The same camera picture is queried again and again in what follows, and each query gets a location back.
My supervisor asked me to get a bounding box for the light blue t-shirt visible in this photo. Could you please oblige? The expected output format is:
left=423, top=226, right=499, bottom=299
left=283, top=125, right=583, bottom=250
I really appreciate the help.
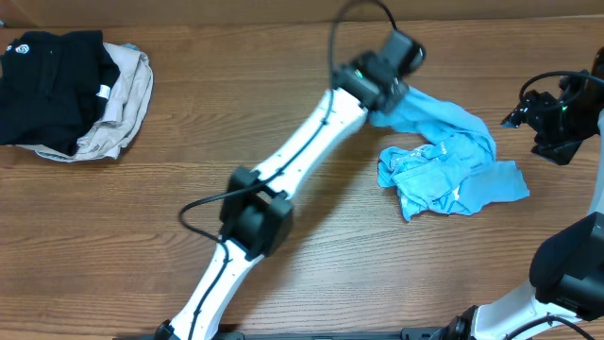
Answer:
left=370, top=88, right=530, bottom=221

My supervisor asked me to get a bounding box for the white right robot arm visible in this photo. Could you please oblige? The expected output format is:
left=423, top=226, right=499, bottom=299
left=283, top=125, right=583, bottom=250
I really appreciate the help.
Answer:
left=401, top=52, right=603, bottom=340

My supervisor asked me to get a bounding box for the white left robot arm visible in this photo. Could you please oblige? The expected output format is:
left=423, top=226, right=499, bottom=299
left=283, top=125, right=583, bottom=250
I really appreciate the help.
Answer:
left=154, top=52, right=424, bottom=340

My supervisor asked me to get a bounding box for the beige folded garment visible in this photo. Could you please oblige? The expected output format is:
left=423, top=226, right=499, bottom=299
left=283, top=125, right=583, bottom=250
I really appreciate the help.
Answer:
left=27, top=42, right=154, bottom=162

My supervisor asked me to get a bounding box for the black folded garment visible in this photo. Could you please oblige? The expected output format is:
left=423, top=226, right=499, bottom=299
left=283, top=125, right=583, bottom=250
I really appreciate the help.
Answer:
left=1, top=30, right=120, bottom=156

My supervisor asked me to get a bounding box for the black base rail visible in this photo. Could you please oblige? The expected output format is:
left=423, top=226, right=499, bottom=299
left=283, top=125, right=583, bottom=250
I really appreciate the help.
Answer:
left=112, top=326, right=454, bottom=340

